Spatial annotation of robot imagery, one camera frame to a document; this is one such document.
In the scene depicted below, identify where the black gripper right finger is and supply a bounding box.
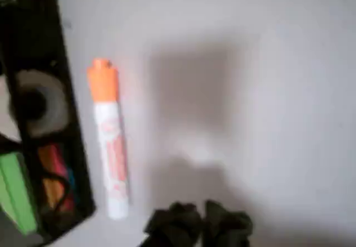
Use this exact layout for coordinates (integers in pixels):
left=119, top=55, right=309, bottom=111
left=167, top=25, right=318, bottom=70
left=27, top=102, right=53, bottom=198
left=204, top=199, right=254, bottom=247

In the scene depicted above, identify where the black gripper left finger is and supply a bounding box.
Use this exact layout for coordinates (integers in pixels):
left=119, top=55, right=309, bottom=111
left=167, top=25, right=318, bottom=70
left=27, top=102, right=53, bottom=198
left=143, top=201, right=205, bottom=247

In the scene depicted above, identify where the orange capped white marker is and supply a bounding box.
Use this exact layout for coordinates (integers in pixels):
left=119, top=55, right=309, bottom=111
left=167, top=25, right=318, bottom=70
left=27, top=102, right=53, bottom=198
left=86, top=58, right=133, bottom=220

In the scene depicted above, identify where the black mesh desk organizer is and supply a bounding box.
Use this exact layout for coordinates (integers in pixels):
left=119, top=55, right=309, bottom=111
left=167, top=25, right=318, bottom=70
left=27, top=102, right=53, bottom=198
left=0, top=0, right=97, bottom=247

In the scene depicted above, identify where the pink highlighter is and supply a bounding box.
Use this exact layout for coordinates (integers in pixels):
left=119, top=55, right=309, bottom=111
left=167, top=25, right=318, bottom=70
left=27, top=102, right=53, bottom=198
left=51, top=143, right=70, bottom=176

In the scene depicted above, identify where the green sticky note pad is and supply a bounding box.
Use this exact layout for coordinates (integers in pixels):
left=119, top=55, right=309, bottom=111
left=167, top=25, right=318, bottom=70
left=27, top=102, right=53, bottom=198
left=0, top=151, right=38, bottom=236

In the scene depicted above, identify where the white tape roll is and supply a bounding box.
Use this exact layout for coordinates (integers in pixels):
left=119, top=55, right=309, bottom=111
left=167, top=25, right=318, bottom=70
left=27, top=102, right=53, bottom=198
left=8, top=68, right=69, bottom=136

